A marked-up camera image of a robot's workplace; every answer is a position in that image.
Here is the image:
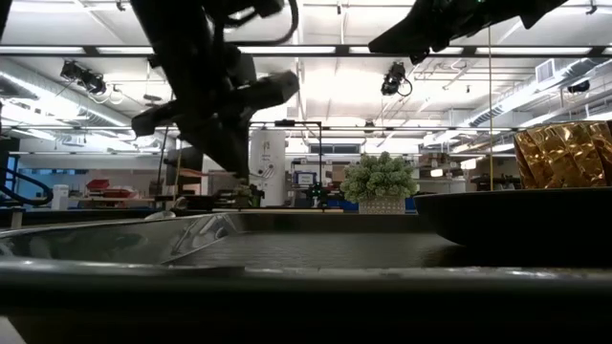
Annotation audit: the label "large silver air duct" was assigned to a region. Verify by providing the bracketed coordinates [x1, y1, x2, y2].
[0, 58, 131, 128]

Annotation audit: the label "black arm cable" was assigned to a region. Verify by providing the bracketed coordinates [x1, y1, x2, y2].
[223, 0, 300, 48]

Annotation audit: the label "thin black horizontal rail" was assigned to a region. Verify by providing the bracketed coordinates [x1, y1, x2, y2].
[0, 124, 523, 133]

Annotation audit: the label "black bowl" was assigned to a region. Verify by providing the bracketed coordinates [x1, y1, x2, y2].
[412, 186, 612, 250]

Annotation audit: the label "white cylindrical tank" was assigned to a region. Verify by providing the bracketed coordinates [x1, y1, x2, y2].
[249, 129, 288, 208]

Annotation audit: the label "black hanging cord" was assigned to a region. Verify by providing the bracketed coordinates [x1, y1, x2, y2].
[156, 125, 170, 193]

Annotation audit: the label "silver ceiling air duct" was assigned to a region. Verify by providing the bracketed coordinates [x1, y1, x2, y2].
[467, 56, 612, 129]

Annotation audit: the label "black computer monitor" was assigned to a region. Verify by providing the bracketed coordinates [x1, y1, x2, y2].
[164, 145, 206, 186]

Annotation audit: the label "black tubular stand frame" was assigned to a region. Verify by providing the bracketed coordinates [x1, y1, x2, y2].
[245, 118, 324, 212]

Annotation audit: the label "black looped cable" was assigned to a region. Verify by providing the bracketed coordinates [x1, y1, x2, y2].
[0, 166, 55, 208]

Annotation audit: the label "gold foil bag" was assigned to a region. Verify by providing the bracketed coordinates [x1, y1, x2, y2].
[513, 119, 612, 190]

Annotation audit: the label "white plastic container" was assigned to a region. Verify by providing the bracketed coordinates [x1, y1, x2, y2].
[51, 183, 71, 212]

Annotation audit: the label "metal tray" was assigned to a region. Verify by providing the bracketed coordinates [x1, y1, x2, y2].
[0, 209, 612, 344]

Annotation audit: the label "black hanging camera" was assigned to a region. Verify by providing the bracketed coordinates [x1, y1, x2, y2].
[380, 61, 414, 98]

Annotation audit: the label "small green potted plant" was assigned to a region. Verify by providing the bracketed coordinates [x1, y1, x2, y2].
[232, 183, 265, 209]

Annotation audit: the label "black device green lights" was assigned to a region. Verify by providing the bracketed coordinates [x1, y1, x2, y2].
[307, 183, 327, 209]

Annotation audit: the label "blue framed sign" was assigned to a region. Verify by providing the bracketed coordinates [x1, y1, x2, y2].
[292, 170, 318, 189]

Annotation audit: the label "workshop shelving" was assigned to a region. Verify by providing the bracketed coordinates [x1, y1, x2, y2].
[419, 151, 518, 193]

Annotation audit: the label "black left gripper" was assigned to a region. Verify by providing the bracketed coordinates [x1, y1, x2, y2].
[130, 70, 301, 181]

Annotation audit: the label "white ceiling vent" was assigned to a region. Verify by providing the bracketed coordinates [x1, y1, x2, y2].
[535, 57, 557, 85]

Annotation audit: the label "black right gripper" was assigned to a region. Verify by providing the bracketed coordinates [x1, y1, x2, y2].
[367, 0, 570, 66]

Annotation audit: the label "black ceiling camera cluster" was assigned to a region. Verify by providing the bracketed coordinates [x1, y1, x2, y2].
[58, 59, 108, 96]

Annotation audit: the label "black overhead frame beam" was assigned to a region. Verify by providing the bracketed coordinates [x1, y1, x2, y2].
[0, 44, 612, 59]

